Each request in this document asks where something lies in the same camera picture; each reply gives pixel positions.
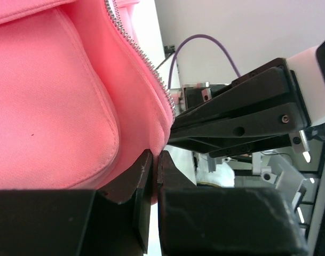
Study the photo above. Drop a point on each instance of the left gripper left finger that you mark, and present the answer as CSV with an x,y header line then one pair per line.
x,y
113,220

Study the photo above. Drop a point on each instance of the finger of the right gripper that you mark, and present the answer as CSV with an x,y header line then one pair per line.
x,y
266,84
213,129

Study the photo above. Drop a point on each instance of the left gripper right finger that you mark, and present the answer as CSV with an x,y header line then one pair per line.
x,y
196,220

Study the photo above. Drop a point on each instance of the pink zip jacket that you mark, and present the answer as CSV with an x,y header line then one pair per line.
x,y
79,100

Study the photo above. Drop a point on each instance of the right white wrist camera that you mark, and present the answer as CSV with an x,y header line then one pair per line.
x,y
309,69

